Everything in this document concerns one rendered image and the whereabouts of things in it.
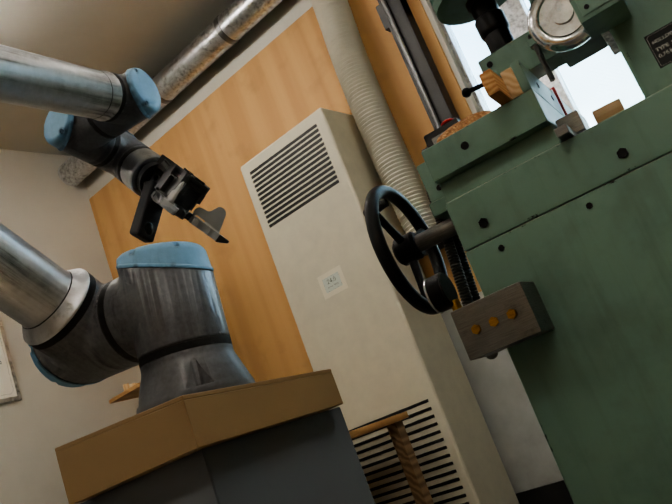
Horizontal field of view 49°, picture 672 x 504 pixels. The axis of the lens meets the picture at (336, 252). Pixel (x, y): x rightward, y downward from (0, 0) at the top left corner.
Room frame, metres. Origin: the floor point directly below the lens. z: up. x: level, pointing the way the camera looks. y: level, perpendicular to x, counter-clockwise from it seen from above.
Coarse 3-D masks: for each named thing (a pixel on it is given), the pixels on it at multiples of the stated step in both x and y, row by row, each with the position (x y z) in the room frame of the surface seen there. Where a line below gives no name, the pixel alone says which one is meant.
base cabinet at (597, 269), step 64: (640, 192) 1.06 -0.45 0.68; (512, 256) 1.16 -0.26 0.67; (576, 256) 1.12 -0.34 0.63; (640, 256) 1.08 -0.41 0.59; (576, 320) 1.14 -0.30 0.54; (640, 320) 1.10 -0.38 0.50; (576, 384) 1.16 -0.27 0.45; (640, 384) 1.12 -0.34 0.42; (576, 448) 1.17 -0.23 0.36; (640, 448) 1.13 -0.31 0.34
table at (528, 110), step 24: (528, 96) 1.10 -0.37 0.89; (480, 120) 1.14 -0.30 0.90; (504, 120) 1.12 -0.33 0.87; (528, 120) 1.10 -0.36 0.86; (552, 120) 1.14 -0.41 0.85; (456, 144) 1.16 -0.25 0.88; (480, 144) 1.14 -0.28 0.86; (504, 144) 1.13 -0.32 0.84; (432, 168) 1.18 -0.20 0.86; (456, 168) 1.17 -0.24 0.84
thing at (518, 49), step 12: (504, 48) 1.28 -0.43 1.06; (516, 48) 1.27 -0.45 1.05; (528, 48) 1.26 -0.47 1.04; (540, 48) 1.25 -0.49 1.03; (480, 60) 1.30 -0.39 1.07; (492, 60) 1.29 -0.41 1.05; (504, 60) 1.28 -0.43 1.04; (528, 60) 1.27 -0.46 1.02; (552, 60) 1.26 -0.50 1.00; (564, 60) 1.29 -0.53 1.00; (540, 72) 1.30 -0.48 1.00
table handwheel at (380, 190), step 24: (384, 192) 1.43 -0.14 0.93; (408, 216) 1.54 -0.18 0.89; (384, 240) 1.34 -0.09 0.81; (408, 240) 1.43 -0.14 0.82; (432, 240) 1.43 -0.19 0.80; (384, 264) 1.34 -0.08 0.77; (408, 264) 1.47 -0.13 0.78; (432, 264) 1.57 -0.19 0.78; (408, 288) 1.37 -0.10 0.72; (432, 312) 1.44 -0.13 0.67
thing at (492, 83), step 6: (486, 72) 1.06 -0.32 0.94; (492, 72) 1.06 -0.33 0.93; (480, 78) 1.06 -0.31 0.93; (486, 78) 1.06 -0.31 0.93; (492, 78) 1.05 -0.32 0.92; (498, 78) 1.08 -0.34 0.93; (486, 84) 1.06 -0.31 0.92; (492, 84) 1.06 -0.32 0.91; (498, 84) 1.06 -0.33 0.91; (504, 84) 1.11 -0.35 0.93; (486, 90) 1.06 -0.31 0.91; (492, 90) 1.06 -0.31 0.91; (498, 90) 1.05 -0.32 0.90; (504, 90) 1.08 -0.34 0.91; (492, 96) 1.07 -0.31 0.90; (498, 96) 1.08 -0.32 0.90; (504, 96) 1.09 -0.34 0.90; (510, 96) 1.11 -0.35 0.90; (498, 102) 1.10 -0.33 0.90; (504, 102) 1.11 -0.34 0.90
